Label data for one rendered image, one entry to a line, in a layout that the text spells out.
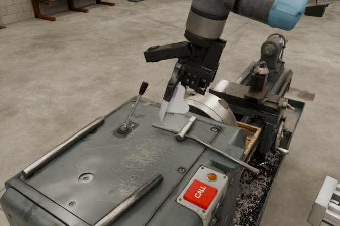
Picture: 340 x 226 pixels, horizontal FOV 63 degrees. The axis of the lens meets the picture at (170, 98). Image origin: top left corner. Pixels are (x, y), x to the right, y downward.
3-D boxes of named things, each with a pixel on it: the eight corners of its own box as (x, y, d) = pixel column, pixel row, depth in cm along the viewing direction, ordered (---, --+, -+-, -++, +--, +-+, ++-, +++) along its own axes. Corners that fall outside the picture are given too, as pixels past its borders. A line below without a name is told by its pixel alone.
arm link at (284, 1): (312, -17, 51) (256, -35, 54) (313, -8, 42) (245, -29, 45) (293, 24, 56) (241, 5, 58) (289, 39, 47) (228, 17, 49)
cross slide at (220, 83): (279, 115, 153) (280, 107, 151) (208, 95, 173) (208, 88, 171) (285, 101, 166) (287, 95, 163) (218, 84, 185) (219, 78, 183)
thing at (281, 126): (275, 160, 165) (284, 128, 153) (259, 153, 169) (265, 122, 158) (286, 136, 184) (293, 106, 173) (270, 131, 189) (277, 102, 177)
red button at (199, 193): (206, 213, 61) (207, 207, 60) (182, 201, 64) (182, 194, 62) (217, 194, 65) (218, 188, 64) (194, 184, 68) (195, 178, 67)
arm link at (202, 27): (184, 10, 52) (198, 2, 58) (178, 33, 54) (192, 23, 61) (222, 24, 50) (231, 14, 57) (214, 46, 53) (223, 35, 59)
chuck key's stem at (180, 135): (190, 120, 91) (175, 139, 82) (190, 114, 89) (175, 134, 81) (197, 122, 90) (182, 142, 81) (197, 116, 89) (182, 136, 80)
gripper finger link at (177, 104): (178, 131, 58) (196, 91, 58) (153, 120, 59) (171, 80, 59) (180, 131, 61) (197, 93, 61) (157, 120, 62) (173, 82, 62)
